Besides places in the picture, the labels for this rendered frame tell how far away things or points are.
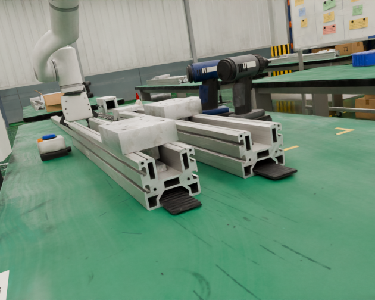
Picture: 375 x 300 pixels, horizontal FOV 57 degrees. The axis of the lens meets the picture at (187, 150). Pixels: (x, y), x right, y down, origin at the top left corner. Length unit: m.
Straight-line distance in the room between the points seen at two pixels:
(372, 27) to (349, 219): 3.42
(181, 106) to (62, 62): 0.57
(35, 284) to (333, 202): 0.40
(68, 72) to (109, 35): 11.34
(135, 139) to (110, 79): 11.92
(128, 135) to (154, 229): 0.18
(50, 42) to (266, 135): 0.83
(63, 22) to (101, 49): 11.34
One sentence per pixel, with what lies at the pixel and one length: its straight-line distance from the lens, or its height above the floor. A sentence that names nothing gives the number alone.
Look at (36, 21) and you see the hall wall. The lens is 12.48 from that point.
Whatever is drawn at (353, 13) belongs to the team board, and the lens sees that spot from 3.97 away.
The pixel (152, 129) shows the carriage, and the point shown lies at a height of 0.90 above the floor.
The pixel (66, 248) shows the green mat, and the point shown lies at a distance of 0.53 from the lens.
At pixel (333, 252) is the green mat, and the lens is 0.42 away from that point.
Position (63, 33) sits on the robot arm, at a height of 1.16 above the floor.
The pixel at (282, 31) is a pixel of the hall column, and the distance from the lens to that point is 9.26.
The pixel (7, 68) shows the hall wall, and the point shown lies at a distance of 12.29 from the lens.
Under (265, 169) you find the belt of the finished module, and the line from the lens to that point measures 0.66.
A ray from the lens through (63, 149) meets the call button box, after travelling 1.18.
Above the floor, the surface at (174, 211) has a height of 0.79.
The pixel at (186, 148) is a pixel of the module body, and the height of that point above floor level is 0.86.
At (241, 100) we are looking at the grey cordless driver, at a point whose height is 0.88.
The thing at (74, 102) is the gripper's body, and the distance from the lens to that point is 1.36.
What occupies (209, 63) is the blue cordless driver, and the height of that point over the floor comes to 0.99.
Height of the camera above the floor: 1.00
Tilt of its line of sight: 14 degrees down
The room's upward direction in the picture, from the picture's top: 9 degrees counter-clockwise
